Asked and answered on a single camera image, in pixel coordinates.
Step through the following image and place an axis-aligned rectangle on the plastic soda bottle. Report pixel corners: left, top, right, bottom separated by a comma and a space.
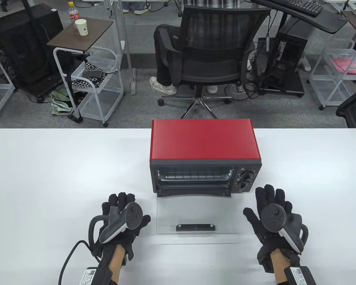
68, 1, 79, 29

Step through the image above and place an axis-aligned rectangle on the red toaster oven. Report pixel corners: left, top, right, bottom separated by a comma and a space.
150, 119, 262, 198

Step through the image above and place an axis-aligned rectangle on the glass oven door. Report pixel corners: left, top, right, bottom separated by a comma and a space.
156, 190, 239, 235

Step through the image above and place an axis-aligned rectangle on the person's right hand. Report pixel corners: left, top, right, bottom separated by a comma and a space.
243, 185, 309, 272

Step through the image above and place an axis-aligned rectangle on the green bag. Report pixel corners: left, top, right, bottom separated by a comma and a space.
49, 91, 74, 116

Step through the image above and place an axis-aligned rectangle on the white metal stand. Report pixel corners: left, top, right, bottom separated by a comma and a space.
110, 0, 136, 95

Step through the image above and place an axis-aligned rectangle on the black left wrist sensor box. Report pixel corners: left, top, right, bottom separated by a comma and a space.
78, 267, 113, 285

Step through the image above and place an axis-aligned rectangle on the person's right forearm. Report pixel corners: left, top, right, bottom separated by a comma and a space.
268, 249, 289, 285

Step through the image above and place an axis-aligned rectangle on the white rolling cart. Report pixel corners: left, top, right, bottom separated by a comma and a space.
309, 40, 356, 111
68, 47, 125, 127
0, 39, 16, 123

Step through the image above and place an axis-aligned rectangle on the black mesh office chair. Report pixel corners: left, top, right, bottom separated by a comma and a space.
158, 5, 272, 119

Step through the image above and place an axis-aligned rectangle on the black desk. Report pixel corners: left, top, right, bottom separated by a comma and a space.
252, 0, 349, 34

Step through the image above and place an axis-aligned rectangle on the grey left hand controller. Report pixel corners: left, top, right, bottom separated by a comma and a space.
98, 202, 143, 244

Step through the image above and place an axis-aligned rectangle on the person's left hand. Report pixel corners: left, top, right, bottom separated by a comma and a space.
88, 192, 151, 262

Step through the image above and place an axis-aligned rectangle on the grey hand controller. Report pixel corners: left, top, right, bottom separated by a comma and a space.
98, 202, 143, 244
260, 203, 304, 255

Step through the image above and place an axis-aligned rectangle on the white paper cup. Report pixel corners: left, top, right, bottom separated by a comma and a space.
74, 19, 88, 36

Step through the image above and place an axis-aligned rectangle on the tangle of black cables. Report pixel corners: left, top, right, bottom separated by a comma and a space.
231, 67, 273, 100

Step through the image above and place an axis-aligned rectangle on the grey right hand controller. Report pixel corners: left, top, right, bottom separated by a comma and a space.
260, 203, 304, 255

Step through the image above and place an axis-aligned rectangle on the black left glove cable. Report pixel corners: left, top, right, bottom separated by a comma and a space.
58, 240, 103, 285

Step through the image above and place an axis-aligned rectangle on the black keyboard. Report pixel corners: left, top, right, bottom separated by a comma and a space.
267, 0, 323, 18

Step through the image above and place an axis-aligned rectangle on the person's left forearm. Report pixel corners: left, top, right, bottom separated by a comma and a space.
105, 245, 126, 285

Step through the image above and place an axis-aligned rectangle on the black wrist sensor box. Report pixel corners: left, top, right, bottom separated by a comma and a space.
78, 267, 113, 285
284, 266, 317, 285

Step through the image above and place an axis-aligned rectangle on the pink cloth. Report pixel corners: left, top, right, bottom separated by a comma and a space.
331, 57, 356, 75

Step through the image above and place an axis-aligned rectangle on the brown side table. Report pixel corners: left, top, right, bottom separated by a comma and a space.
47, 17, 114, 123

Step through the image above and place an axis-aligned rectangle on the black oven door handle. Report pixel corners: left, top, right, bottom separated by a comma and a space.
176, 223, 216, 232

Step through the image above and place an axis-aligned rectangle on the black right wrist sensor box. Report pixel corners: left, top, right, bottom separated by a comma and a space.
284, 266, 317, 285

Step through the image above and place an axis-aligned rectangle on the flat black pouch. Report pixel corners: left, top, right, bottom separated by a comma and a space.
82, 70, 103, 80

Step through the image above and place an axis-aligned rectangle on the checkered cloth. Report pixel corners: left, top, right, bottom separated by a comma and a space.
72, 58, 108, 89

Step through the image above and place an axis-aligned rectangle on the black computer tower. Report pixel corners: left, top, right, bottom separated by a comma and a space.
0, 4, 64, 98
255, 19, 309, 98

